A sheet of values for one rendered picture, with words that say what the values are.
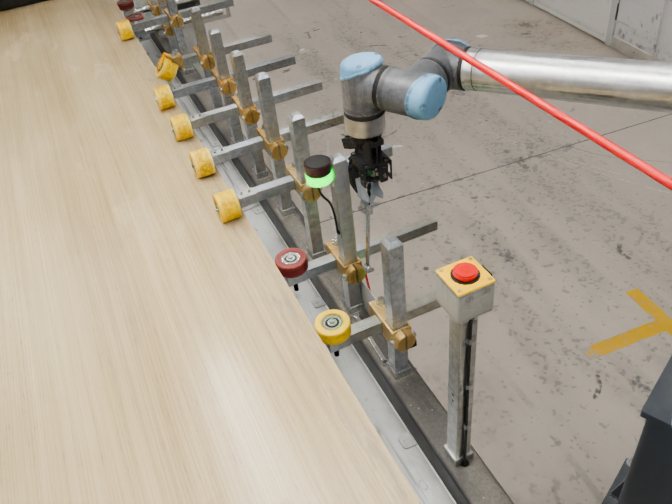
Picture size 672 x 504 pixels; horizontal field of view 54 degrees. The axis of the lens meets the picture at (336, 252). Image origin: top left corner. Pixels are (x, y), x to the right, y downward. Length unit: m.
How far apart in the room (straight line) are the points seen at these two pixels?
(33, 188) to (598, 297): 2.12
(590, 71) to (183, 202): 1.13
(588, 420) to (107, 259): 1.64
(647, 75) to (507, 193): 2.12
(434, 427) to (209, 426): 0.50
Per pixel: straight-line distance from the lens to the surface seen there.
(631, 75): 1.30
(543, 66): 1.34
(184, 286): 1.63
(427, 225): 1.76
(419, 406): 1.55
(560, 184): 3.45
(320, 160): 1.45
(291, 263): 1.61
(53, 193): 2.15
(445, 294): 1.09
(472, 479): 1.45
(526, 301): 2.79
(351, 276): 1.63
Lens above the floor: 1.95
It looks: 40 degrees down
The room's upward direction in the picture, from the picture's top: 7 degrees counter-clockwise
